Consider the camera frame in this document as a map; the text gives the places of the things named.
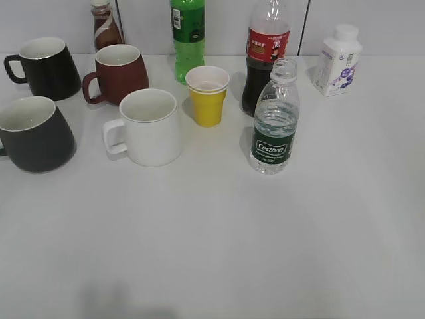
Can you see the black mug, back left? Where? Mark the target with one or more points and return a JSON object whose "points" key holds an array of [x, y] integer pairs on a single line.
{"points": [[46, 65]]}

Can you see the dark grey mug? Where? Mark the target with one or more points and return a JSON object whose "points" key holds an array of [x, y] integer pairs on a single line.
{"points": [[35, 135]]}

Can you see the yellow paper cup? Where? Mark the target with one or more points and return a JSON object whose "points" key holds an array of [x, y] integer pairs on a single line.
{"points": [[208, 87]]}

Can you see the white yogurt drink carton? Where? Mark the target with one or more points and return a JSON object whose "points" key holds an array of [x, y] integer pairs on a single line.
{"points": [[337, 61]]}

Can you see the white mug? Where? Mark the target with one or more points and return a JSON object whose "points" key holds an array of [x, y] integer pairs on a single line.
{"points": [[148, 129]]}

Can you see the dark red mug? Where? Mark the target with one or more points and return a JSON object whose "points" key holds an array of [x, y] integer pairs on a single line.
{"points": [[120, 70]]}

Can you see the brown drink bottle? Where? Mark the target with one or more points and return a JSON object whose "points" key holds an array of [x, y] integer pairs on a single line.
{"points": [[106, 31]]}

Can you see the clear water bottle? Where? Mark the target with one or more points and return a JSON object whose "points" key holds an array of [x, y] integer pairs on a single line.
{"points": [[275, 119]]}

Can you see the cola bottle, red label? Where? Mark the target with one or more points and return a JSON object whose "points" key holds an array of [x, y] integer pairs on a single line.
{"points": [[268, 35]]}

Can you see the green soda bottle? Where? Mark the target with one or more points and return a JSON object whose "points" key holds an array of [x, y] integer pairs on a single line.
{"points": [[188, 30]]}

